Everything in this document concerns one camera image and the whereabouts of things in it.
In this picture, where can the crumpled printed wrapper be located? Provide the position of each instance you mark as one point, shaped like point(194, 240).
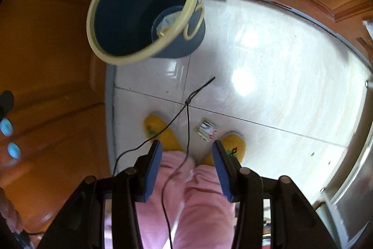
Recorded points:
point(207, 131)

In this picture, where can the metal framed glass door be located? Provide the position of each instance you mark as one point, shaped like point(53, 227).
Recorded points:
point(355, 193)

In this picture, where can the person's left hand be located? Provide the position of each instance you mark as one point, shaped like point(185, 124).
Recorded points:
point(7, 211)

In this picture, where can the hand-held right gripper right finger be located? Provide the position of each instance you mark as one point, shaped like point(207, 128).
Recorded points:
point(221, 173)

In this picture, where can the pink pants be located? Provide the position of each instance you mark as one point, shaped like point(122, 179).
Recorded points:
point(204, 208)

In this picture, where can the white yellow packet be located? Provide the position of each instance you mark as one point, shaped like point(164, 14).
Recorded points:
point(166, 24)

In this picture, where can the blue bucket with cream rim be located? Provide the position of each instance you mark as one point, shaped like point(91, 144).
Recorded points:
point(125, 9)

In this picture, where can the yellow slipper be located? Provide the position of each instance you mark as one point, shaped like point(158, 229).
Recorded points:
point(233, 144)
point(158, 131)

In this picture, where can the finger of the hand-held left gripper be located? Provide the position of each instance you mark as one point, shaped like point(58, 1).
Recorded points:
point(5, 127)
point(14, 150)

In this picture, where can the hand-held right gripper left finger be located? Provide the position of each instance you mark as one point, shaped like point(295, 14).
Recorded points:
point(153, 170)

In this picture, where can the plain wooden door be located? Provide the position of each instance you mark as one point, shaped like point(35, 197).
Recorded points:
point(49, 62)

